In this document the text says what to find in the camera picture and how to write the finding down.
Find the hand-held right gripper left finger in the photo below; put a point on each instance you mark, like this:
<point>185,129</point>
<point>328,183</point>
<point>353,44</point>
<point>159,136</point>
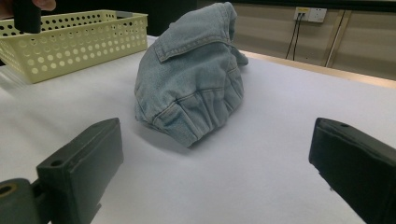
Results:
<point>90,168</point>

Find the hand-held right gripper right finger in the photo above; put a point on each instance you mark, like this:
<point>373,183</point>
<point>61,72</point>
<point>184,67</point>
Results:
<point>358,168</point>

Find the pale yellow perforated plastic basket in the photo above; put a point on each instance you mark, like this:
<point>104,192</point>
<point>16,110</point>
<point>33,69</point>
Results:
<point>77,46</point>

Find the light blue denim garment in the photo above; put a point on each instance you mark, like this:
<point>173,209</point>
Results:
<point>193,81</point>

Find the white table mat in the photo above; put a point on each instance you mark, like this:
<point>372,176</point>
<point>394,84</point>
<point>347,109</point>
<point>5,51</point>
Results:
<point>264,140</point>

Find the white wall socket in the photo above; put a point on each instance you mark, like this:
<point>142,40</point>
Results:
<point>311,14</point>

